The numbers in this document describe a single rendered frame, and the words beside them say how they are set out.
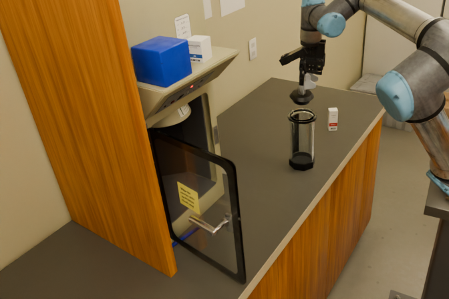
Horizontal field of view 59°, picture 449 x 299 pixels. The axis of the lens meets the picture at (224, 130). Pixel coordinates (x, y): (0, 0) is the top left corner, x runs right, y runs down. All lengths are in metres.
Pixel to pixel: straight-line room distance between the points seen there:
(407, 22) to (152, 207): 0.81
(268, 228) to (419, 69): 0.68
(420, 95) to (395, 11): 0.28
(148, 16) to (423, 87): 0.67
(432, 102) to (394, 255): 1.70
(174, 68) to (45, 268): 0.79
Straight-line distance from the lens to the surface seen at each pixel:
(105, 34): 0.88
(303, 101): 1.51
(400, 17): 1.17
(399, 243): 2.71
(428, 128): 1.12
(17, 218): 1.49
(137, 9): 1.02
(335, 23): 1.27
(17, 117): 1.37
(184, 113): 1.22
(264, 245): 1.30
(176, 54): 0.96
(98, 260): 1.37
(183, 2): 1.13
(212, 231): 0.97
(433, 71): 1.01
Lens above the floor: 1.88
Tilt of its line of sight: 30 degrees down
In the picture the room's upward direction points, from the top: 6 degrees counter-clockwise
